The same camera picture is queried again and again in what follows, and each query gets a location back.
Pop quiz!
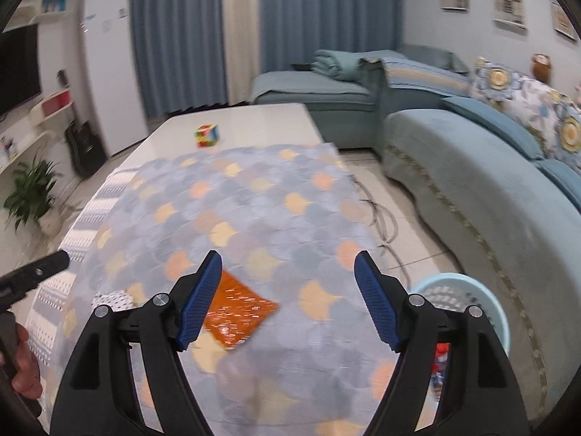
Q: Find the person's left hand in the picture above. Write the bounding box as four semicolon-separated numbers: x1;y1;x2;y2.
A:
11;322;45;401

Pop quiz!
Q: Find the plain blue cushion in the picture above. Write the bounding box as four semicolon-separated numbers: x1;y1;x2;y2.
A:
440;96;545;160
536;159;581;212

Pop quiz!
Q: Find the floral cushion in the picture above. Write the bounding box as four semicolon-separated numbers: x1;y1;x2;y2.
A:
540;91;581;169
470;57;581;116

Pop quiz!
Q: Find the orange plastic wrapper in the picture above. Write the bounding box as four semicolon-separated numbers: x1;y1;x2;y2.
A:
202;270;280;350

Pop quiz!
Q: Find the brown monkey plush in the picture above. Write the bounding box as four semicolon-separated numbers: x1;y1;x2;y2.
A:
532;53;552;85

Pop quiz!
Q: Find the cream sheer curtain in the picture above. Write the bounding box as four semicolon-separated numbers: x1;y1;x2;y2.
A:
222;0;264;105

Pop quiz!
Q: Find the black television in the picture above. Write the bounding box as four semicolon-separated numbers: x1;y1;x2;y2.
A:
0;25;42;119

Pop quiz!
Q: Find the blue curtain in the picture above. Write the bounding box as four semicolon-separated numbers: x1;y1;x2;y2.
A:
129;0;228;116
259;0;405;76

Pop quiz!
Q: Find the fan-patterned grey mat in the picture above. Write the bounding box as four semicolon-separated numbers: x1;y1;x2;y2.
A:
59;143;436;436

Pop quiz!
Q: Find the black floor cable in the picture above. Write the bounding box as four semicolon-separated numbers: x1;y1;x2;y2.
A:
354;177;409;278

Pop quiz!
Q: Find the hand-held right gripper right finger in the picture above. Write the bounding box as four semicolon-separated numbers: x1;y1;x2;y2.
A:
354;251;531;436

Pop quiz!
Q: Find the blue sofa cover yellow trim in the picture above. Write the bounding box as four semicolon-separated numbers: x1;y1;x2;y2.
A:
358;54;473;98

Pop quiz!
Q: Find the dark framed butterfly picture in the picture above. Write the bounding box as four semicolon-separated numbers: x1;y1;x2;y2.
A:
550;1;578;41

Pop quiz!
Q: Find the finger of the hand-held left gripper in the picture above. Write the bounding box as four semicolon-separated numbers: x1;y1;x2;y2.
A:
0;252;71;303

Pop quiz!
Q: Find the colourful puzzle cube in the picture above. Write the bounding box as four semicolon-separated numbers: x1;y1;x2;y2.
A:
195;124;222;148

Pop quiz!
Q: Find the green potted plant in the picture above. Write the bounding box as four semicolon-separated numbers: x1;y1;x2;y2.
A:
4;157;64;235

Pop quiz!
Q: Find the light blue plastic basket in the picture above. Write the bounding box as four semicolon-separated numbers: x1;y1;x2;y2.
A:
409;272;511;416

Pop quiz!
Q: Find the folded blue blanket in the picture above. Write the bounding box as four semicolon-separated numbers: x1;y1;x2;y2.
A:
313;50;364;80

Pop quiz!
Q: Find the striped grey white cloth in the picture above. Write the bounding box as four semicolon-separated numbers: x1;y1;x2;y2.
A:
27;168;141;419

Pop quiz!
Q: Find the blue corner sofa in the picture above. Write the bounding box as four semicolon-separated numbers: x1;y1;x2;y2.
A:
249;44;581;423

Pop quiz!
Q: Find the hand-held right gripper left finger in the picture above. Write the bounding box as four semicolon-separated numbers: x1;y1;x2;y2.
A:
50;250;223;436

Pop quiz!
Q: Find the red white wall shelf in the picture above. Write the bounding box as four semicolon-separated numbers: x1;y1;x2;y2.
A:
29;90;73;121

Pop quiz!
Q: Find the white framed collage picture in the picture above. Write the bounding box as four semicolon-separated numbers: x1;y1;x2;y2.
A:
492;0;527;32

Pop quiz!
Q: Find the low white shelf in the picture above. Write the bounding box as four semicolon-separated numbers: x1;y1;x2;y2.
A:
0;129;55;173

